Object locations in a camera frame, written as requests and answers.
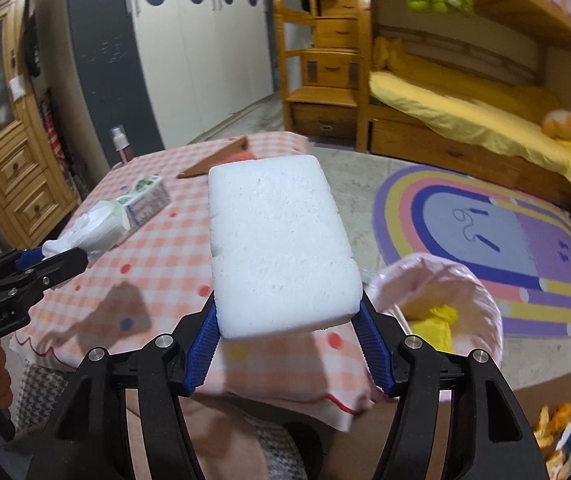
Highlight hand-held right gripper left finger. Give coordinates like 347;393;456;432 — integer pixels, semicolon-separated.
25;295;221;480

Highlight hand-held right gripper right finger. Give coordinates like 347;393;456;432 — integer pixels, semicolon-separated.
353;290;549;480

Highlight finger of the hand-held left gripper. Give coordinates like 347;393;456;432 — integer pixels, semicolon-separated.
30;247;88;288
14;246;48;270

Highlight yellow foam fruit net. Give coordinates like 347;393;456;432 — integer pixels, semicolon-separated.
409;305;460;356

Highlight pink trash bin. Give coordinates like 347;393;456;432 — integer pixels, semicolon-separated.
365;252;505;411

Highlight white foam block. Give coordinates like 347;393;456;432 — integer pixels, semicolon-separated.
208;154;363;338

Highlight pink checkered tablecloth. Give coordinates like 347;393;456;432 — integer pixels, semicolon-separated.
9;131;381;433

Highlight wooden cabinet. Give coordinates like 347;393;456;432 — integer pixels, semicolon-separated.
0;0;83;256

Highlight white green tissue pack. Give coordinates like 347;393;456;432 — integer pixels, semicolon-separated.
118;176;172;231

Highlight patterned rolled mats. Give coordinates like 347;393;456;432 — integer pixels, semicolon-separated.
38;90;88;201

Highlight white spray bottle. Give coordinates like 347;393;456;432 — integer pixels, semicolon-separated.
110;126;133;165

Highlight brown cardboard box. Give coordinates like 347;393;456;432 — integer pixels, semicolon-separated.
513;372;571;466

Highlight rainbow rug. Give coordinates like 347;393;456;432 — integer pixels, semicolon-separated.
373;164;571;338

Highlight brown cardboard strip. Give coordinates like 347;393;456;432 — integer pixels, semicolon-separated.
176;136;251;180

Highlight orange peel pieces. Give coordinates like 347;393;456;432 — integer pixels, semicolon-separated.
533;402;571;461

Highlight grey white wardrobe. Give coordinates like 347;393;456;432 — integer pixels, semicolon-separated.
68;0;278;171

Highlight yellow bedsheet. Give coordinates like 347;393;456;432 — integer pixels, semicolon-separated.
369;37;571;186

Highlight wooden stair drawers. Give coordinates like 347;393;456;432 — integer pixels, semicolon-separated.
272;0;373;153

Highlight orange plush toy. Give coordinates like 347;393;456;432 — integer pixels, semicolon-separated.
540;109;571;140

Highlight wooden bunk bed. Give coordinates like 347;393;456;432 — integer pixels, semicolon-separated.
355;0;571;206

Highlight dark hanging strap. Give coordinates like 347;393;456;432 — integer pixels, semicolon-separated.
20;0;43;81

